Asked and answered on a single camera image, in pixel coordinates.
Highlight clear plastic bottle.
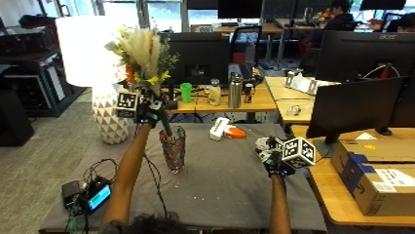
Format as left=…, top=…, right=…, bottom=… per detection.
left=207, top=78, right=222, bottom=106

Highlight black office chair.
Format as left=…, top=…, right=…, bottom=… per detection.
left=229, top=24, right=264, bottom=81

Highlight left white marker cube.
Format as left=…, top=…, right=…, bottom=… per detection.
left=115, top=91, right=139, bottom=119

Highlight large black monitor with logo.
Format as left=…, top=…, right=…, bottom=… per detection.
left=314, top=29, right=415, bottom=84

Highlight black power adapter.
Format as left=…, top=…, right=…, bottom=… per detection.
left=61, top=179, right=82, bottom=210

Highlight black glove cable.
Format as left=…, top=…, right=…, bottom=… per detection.
left=135, top=125, right=171, bottom=219

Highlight distant black monitor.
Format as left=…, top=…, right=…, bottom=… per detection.
left=217, top=0, right=264, bottom=20

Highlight right white marker cube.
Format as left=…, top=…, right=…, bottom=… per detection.
left=282, top=136, right=318, bottom=170

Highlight steel drink bottle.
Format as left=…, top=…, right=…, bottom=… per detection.
left=227, top=73, right=243, bottom=109

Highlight green plastic cup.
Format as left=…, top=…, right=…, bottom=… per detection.
left=179, top=82, right=193, bottom=104

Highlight white lamp with patterned base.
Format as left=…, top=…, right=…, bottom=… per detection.
left=54, top=15, right=130, bottom=146

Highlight white marker cube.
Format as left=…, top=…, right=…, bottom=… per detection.
left=115, top=91, right=139, bottom=119
left=282, top=136, right=318, bottom=170

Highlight black monitor behind bouquet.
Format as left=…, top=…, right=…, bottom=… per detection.
left=159, top=31, right=232, bottom=87

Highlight wooden desk with bottles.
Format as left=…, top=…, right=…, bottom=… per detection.
left=117, top=82, right=279, bottom=114

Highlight wooden desk with boxes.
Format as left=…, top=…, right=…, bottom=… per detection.
left=288, top=124, right=415, bottom=227

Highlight white folded stand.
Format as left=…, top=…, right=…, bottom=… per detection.
left=283, top=68, right=331, bottom=97

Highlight grey table cloth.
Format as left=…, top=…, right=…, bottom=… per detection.
left=37, top=122, right=328, bottom=233

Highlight white and orange hand tool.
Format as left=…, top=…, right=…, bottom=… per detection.
left=209, top=116, right=247, bottom=141

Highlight person's right hand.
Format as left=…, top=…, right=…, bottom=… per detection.
left=254, top=136, right=296, bottom=178

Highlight black equipment rack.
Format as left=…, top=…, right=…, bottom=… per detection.
left=0, top=14, right=76, bottom=118

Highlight dried flower bouquet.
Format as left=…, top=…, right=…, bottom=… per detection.
left=103, top=27, right=181, bottom=137

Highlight device with blue screen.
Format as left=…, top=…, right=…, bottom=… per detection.
left=80, top=176, right=114, bottom=215

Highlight dark drink can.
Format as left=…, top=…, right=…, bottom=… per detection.
left=242, top=83, right=254, bottom=104

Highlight light wooden desk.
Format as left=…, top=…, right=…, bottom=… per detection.
left=263, top=75, right=342, bottom=125

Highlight person's left hand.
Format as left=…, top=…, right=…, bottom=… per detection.
left=133, top=89, right=174, bottom=130

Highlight black monitor on stand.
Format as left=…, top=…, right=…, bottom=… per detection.
left=304, top=76, right=409, bottom=146

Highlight cardboard box with blue tape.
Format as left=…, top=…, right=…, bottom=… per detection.
left=339, top=151, right=415, bottom=217

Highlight clear crumpled wrapper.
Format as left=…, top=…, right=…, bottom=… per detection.
left=284, top=104, right=303, bottom=117

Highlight looped black cables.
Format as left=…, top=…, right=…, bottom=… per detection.
left=80, top=158, right=121, bottom=187

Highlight patterned glass vase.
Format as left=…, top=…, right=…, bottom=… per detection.
left=158, top=125, right=187, bottom=176

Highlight flat cardboard box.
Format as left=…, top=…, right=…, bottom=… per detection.
left=330, top=138, right=415, bottom=165

